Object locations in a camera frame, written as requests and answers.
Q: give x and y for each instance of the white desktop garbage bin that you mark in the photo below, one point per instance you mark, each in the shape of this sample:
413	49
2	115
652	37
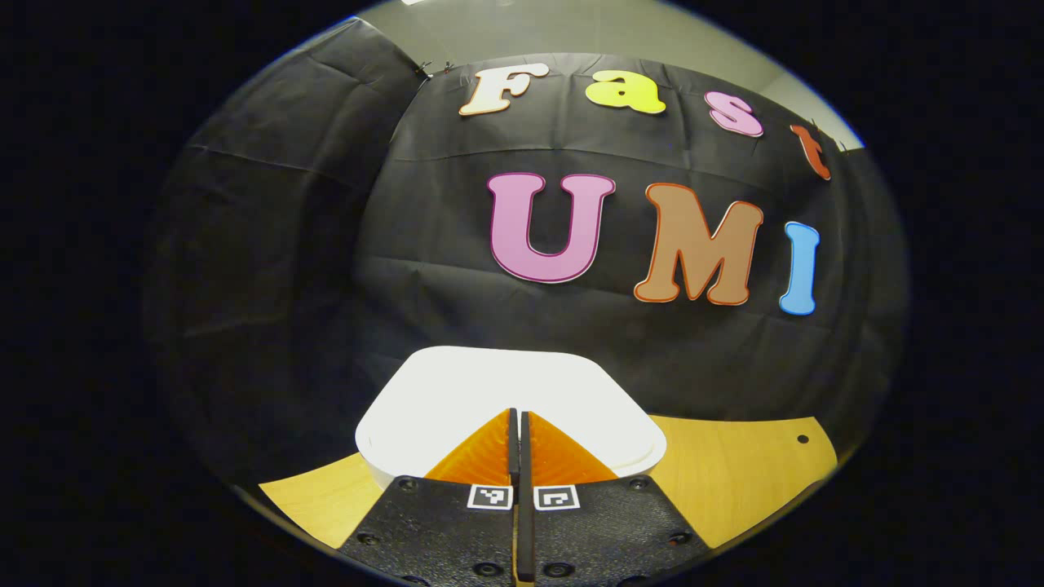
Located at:
506	383

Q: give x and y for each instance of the black backdrop cloth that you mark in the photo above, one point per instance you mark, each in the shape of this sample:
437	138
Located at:
326	244

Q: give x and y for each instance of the wooden desktop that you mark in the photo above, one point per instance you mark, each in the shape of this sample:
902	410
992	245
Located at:
734	473

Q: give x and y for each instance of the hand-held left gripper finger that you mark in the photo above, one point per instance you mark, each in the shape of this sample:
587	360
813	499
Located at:
526	489
513	456

